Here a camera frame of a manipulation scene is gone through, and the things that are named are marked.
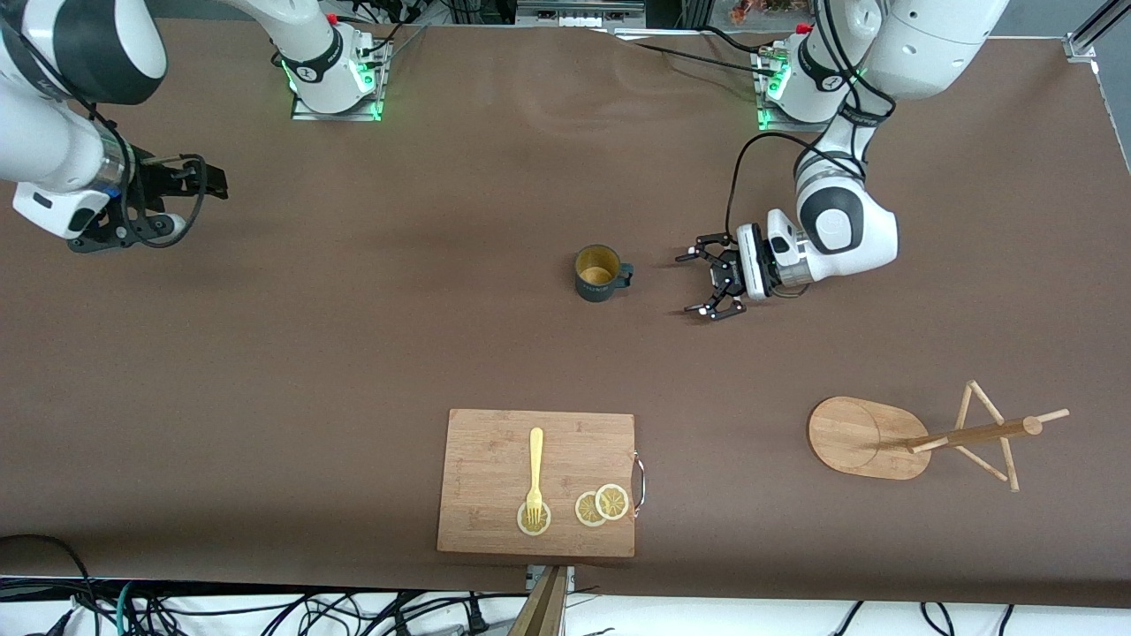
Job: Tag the large table cover sheet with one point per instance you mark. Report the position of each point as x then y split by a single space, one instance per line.
265 397

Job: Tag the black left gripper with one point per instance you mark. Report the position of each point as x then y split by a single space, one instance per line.
730 276

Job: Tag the wooden cup rack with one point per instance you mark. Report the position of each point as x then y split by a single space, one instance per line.
861 437

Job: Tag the teal mug yellow inside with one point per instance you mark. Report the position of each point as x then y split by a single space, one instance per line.
594 291

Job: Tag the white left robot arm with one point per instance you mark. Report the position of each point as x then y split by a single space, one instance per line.
848 230

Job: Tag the white power strip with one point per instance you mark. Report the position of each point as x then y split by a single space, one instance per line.
579 16

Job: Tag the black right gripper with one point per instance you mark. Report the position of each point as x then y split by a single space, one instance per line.
165 183

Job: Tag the wooden beam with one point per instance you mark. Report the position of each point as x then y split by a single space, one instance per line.
541 609

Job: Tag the aluminium frame post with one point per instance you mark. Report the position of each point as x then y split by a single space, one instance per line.
1082 40

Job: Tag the metal table bracket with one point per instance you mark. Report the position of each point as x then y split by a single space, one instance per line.
534 576

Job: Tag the bamboo cutting board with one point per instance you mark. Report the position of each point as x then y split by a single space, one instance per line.
495 468

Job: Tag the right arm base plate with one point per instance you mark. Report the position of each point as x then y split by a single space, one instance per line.
305 113

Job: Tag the lemon slice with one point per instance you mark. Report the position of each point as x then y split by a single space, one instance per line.
612 501
585 512
523 527

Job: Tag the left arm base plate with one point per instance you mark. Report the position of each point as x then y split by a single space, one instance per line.
839 126

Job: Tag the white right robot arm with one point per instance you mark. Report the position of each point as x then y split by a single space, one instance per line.
53 132

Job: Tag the yellow plastic fork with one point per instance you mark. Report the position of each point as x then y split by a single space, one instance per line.
535 459

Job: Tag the orange red decoration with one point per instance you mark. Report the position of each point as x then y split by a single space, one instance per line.
760 9

